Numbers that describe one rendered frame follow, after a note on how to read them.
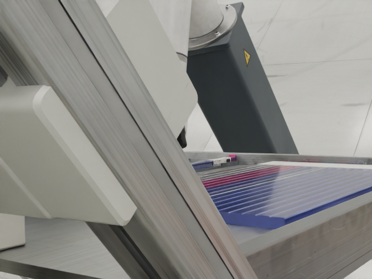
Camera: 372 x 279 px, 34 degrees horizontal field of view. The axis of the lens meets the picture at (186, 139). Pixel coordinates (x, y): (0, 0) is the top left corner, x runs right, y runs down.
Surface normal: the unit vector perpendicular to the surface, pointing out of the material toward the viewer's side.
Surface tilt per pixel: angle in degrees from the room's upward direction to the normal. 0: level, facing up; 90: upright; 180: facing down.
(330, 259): 90
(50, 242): 43
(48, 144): 90
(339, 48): 0
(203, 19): 90
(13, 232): 90
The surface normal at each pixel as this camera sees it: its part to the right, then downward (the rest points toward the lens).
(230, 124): -0.26, 0.71
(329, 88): -0.40, -0.69
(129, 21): 0.82, 0.01
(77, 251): -0.02, -1.00
